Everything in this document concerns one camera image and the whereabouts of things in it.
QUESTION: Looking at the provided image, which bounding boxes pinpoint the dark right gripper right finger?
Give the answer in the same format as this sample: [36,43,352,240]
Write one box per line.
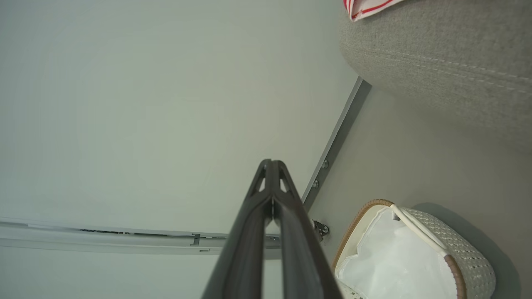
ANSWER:
[270,159,344,299]

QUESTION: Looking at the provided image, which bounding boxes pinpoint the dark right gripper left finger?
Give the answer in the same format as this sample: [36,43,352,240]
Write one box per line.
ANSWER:
[201,159,276,299]

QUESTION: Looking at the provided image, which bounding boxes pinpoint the red number 23 jersey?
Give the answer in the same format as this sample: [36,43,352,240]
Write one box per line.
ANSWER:
[343,0,404,22]

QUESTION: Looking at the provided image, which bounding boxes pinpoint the grey fabric sofa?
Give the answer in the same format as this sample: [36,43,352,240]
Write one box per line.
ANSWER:
[339,0,532,144]

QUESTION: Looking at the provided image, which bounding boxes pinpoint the black caster wheel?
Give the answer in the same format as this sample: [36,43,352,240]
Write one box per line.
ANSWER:
[313,219,330,242]

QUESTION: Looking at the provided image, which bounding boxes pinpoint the white fabric basket liner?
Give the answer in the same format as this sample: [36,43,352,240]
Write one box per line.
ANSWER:
[335,206,458,299]

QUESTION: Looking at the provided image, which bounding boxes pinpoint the woven wicker laundry basket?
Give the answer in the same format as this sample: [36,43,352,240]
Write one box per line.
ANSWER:
[331,199,497,299]

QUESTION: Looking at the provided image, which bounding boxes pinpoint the grey partition bottom rail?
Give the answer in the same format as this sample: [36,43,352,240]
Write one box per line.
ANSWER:
[301,76,373,210]

